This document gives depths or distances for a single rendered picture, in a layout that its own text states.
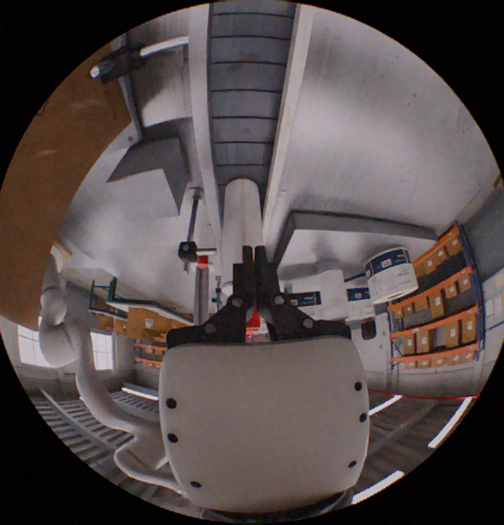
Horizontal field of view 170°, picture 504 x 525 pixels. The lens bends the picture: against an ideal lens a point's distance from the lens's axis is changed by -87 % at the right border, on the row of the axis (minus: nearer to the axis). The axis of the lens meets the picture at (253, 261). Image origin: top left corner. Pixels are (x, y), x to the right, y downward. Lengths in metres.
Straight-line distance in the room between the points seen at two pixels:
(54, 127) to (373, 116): 0.39
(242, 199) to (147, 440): 0.54
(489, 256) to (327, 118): 4.30
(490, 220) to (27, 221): 4.61
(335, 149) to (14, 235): 0.41
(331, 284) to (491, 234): 4.16
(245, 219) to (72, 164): 0.21
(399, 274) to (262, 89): 0.60
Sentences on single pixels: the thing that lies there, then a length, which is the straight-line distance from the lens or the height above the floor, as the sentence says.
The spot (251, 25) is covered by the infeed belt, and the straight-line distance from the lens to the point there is 0.22.
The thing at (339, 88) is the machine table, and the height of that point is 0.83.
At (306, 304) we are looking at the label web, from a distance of 0.78.
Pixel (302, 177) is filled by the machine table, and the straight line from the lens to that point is 0.37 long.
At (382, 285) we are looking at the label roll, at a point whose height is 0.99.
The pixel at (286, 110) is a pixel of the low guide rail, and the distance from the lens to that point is 0.20.
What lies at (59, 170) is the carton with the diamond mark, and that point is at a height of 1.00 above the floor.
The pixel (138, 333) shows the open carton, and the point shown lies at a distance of 2.25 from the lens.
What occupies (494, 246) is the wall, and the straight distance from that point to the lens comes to 4.42.
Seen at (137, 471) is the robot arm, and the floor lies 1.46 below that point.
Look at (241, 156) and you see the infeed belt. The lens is 0.26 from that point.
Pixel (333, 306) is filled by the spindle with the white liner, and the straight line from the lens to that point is 0.56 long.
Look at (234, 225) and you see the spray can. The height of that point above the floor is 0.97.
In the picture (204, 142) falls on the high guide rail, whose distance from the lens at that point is 0.16.
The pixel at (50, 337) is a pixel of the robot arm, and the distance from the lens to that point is 0.63.
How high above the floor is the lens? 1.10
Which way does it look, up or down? 24 degrees down
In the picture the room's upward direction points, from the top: 177 degrees clockwise
